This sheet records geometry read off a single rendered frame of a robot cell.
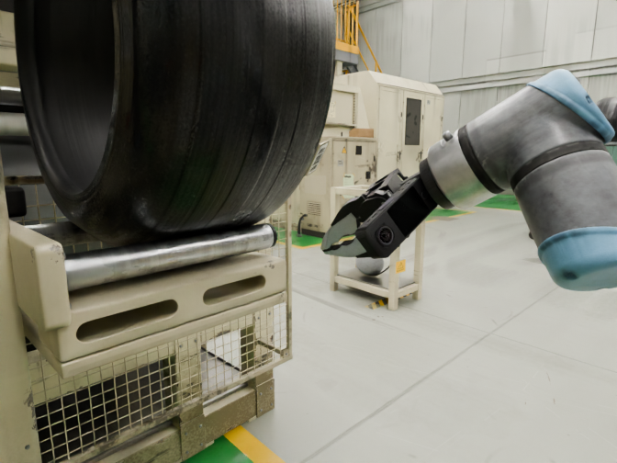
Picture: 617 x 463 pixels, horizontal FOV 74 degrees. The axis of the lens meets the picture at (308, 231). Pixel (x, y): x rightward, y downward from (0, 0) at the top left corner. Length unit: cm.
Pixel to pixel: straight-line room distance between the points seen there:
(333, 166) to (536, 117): 458
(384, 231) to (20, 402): 52
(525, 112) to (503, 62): 1182
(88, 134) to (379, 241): 71
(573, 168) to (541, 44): 1163
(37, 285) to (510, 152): 52
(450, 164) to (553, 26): 1161
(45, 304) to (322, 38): 46
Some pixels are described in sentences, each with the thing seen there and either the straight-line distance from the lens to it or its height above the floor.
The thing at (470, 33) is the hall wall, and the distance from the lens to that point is 1287.
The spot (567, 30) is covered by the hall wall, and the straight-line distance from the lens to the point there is 1195.
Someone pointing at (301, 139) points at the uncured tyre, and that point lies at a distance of 60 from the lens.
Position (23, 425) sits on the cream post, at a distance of 71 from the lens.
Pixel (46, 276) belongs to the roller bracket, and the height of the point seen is 92.
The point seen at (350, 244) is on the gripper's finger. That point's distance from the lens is 60.
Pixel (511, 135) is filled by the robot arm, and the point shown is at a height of 106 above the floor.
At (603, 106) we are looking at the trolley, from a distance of 561.
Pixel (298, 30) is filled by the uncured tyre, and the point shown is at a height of 120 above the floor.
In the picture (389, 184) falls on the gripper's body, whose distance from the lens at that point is 56.
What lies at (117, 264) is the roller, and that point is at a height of 91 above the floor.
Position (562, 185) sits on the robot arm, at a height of 102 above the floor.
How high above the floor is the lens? 104
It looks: 11 degrees down
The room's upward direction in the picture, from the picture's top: straight up
